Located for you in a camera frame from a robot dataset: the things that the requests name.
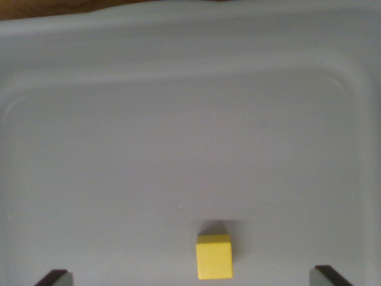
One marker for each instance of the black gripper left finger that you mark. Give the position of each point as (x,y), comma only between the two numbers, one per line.
(59,280)

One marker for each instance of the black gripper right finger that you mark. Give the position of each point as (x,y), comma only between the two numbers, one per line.
(326,278)

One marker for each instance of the yellow cube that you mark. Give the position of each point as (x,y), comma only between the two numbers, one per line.
(214,259)

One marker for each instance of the grey plastic bin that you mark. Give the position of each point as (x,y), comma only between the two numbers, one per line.
(190,119)

